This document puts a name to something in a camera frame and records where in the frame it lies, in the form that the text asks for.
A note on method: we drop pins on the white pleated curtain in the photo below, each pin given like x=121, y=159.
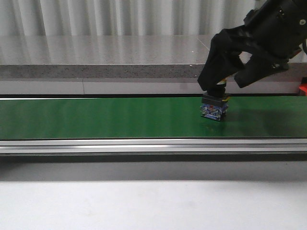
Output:
x=121, y=17

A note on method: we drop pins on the green conveyor belt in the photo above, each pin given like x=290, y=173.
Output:
x=151, y=117

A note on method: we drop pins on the red plastic object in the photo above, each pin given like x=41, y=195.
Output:
x=303, y=89

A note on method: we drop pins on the aluminium conveyor side rail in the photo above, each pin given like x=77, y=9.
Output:
x=154, y=146

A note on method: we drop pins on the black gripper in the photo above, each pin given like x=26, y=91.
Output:
x=277, y=28

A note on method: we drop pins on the grey stone countertop slab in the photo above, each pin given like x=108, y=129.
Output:
x=102, y=57

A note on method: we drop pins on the yellow mushroom push button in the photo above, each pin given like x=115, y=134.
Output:
x=215, y=102

